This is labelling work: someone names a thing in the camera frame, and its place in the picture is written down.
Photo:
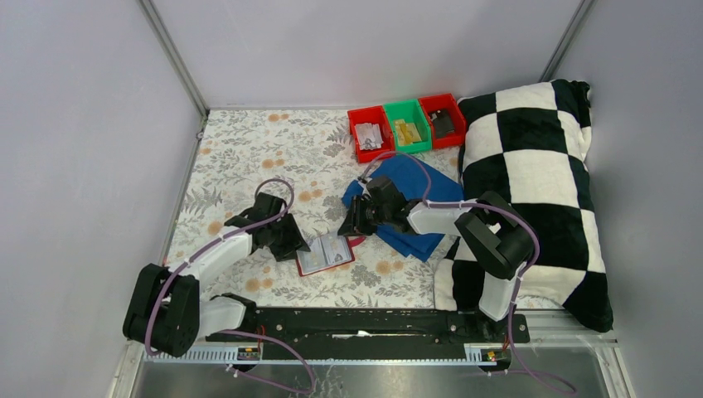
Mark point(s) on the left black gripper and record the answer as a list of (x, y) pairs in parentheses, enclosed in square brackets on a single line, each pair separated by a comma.
[(294, 240)]

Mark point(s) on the left red plastic bin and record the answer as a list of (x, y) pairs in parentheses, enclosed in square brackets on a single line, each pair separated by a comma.
[(373, 115)]

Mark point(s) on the blue folded cloth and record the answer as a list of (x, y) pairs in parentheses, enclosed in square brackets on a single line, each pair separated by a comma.
[(411, 179)]

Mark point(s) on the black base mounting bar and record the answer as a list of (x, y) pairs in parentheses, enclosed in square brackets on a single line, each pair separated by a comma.
[(374, 334)]

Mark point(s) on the green plastic bin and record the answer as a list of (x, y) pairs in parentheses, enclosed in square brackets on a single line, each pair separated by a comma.
[(411, 111)]

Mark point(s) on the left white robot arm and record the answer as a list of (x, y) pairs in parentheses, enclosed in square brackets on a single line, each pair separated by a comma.
[(166, 313)]

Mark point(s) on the floral patterned table mat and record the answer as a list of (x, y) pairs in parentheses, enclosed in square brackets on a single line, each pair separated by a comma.
[(309, 152)]

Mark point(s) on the white gold VIP card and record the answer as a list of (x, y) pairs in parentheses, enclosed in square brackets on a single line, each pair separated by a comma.
[(336, 249)]

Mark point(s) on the gold cards in bin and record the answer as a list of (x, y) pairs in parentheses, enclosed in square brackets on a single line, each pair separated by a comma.
[(406, 133)]

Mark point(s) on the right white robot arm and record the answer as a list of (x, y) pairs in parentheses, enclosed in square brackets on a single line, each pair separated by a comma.
[(502, 242)]

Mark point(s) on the silver cards in bin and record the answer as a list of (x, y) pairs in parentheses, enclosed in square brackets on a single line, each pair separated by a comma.
[(369, 136)]

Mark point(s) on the black white checkered pillow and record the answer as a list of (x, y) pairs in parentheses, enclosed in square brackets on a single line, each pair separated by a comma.
[(529, 145)]

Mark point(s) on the red leather card holder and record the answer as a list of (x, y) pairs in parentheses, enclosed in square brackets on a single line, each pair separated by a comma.
[(353, 242)]

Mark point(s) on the black cards in bin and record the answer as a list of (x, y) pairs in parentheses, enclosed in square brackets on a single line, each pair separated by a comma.
[(442, 123)]

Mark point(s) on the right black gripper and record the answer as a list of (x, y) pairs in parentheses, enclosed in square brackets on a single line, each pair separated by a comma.
[(354, 223)]

